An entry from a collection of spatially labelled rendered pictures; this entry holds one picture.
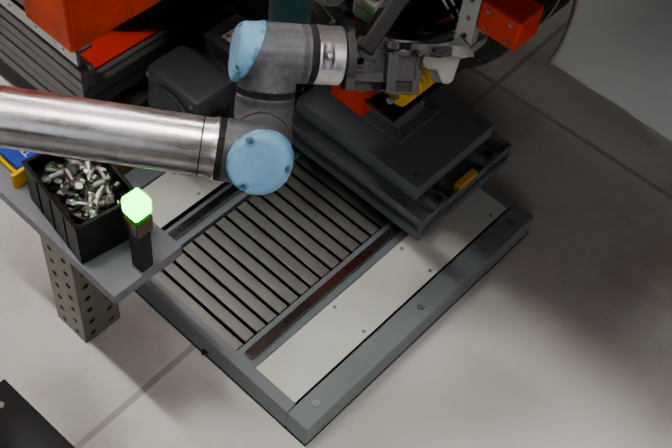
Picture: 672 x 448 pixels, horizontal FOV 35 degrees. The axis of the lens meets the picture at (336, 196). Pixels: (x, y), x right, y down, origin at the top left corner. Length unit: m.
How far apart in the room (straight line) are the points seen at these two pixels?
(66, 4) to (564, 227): 1.37
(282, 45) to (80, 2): 0.79
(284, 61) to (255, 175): 0.20
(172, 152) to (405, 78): 0.39
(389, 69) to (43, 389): 1.21
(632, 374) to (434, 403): 0.49
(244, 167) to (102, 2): 0.94
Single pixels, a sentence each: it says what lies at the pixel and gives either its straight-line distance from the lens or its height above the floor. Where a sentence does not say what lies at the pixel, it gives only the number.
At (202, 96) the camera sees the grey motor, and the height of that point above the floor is 0.40.
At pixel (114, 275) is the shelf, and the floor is 0.45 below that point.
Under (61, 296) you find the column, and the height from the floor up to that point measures 0.12.
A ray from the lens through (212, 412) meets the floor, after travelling 2.39.
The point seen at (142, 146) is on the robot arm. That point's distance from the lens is 1.46.
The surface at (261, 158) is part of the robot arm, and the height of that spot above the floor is 1.04.
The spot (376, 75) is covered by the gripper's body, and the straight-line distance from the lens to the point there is 1.62.
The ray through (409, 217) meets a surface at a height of 0.15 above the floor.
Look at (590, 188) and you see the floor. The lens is 2.91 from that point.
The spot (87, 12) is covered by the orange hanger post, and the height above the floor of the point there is 0.61.
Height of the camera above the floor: 2.14
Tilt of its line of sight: 51 degrees down
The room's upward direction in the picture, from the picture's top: 8 degrees clockwise
